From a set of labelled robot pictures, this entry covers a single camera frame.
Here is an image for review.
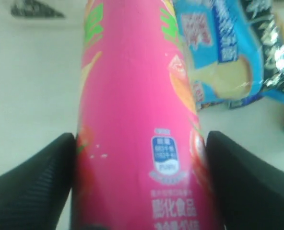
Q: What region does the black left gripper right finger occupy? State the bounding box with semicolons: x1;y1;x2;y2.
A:
206;131;284;230

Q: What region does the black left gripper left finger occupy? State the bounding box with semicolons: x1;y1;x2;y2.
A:
0;133;76;230

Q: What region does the pink Lays chips can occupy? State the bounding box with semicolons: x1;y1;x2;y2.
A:
71;0;224;230

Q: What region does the blue instant noodle packet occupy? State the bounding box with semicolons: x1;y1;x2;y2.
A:
173;0;284;108

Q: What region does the cream bin with triangle mark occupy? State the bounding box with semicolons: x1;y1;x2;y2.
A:
10;0;65;19

